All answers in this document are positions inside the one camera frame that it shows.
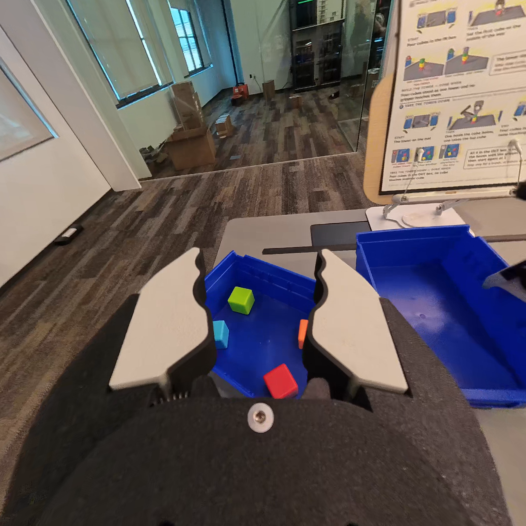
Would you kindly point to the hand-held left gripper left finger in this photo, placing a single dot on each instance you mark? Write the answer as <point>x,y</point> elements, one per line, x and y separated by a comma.
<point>164,324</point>

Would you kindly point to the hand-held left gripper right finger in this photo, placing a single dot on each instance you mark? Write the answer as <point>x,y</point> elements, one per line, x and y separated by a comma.
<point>353,328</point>

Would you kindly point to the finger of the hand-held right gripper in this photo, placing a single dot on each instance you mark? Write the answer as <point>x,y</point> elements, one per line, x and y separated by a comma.
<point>511,283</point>

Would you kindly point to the orange cube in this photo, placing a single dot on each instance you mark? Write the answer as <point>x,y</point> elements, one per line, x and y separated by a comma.
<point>303,333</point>

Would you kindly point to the light blue cube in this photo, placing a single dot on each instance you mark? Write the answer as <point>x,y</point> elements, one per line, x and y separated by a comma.
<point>220,333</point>

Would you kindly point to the blue plastic bin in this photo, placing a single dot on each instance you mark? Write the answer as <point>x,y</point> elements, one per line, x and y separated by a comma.
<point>263,341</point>
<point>431,328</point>

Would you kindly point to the green cube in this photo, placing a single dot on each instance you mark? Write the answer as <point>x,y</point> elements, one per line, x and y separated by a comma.
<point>241,300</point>

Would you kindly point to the red cube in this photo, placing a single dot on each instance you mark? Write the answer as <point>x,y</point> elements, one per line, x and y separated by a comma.
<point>280,382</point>

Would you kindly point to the dark rectangular table pad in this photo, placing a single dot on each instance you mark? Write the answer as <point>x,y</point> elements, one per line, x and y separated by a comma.
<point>339,234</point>

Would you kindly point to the black floor object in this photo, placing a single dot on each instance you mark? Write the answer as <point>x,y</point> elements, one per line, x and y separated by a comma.
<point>69,235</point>

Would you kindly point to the pile of cardboard boxes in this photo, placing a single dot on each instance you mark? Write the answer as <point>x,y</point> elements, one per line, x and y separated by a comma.
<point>191,148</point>

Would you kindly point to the printed instruction board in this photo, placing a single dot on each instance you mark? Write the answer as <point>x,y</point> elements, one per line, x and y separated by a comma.
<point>452,102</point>

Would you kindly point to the orange floor device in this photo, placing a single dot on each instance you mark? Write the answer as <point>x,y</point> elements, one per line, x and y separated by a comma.
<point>239,92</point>

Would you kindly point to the large window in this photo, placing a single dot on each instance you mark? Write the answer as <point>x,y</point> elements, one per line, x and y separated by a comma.
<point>123,49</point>

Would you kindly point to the narrow window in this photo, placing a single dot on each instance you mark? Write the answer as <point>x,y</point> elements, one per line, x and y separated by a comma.
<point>189,41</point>

